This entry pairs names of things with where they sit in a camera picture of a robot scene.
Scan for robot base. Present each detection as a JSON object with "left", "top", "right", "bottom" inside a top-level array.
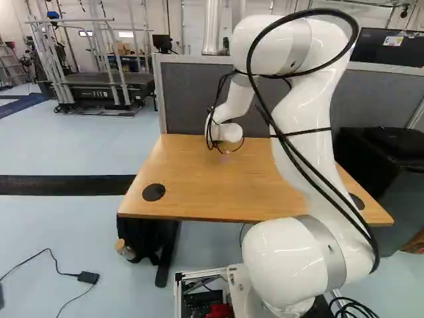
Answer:
[{"left": 174, "top": 264, "right": 385, "bottom": 318}]

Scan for cardboard box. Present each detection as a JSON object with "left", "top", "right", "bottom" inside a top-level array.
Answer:
[{"left": 401, "top": 227, "right": 424, "bottom": 255}]

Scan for grey fabric partition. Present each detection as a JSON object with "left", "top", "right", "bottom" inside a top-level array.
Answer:
[
  {"left": 152, "top": 52, "right": 276, "bottom": 139},
  {"left": 331, "top": 60, "right": 424, "bottom": 132}
]

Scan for black monitor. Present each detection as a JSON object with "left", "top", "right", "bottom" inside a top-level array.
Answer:
[{"left": 349, "top": 26, "right": 424, "bottom": 70}]

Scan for treadmill with grey frame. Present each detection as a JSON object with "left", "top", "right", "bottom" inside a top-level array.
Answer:
[{"left": 25, "top": 18, "right": 156, "bottom": 117}]

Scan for wooden table with black legs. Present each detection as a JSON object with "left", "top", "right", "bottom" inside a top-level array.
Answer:
[{"left": 116, "top": 133, "right": 395, "bottom": 288}]

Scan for black power adapter with cable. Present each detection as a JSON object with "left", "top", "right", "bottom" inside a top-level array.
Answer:
[{"left": 0, "top": 247, "right": 101, "bottom": 318}]

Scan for clear plastic bottle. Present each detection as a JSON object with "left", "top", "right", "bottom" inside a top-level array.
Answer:
[{"left": 115, "top": 238, "right": 136, "bottom": 262}]

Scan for black bag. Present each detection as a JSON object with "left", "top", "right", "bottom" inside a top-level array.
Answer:
[{"left": 116, "top": 214, "right": 174, "bottom": 266}]

